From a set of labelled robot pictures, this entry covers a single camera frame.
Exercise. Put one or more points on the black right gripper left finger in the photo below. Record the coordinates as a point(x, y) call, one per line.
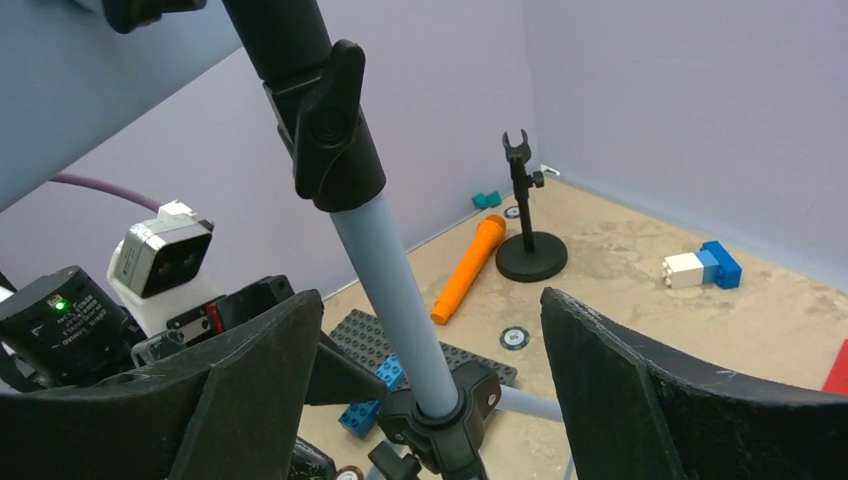
point(228, 408)

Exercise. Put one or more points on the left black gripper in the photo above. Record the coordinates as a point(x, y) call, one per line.
point(189, 314)

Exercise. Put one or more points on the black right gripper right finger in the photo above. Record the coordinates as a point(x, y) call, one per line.
point(636, 408)

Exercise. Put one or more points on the black microphone stand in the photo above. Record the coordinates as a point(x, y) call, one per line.
point(532, 255)

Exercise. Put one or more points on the red sheet music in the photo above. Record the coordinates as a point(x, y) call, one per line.
point(836, 381)

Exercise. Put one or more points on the orange toy microphone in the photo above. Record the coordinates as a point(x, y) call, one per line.
point(488, 236)

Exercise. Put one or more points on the light blue music stand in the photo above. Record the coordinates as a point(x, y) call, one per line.
point(314, 86)

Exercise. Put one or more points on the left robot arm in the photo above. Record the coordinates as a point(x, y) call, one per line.
point(69, 331)

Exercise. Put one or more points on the orange black poker chip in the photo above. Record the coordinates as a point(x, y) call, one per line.
point(349, 472)

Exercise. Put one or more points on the dark grey building baseplate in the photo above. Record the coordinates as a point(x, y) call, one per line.
point(362, 337)

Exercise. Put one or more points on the blue white brick block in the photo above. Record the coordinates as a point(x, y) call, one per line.
point(711, 264)

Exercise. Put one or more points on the far black white poker chip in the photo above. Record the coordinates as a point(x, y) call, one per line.
point(512, 212)

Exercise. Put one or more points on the teal clamp piece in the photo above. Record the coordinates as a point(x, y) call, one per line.
point(484, 201)

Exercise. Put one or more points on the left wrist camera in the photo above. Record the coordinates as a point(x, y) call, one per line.
point(156, 269)

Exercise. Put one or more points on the aluminium side rail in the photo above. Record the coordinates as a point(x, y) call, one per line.
point(546, 169)

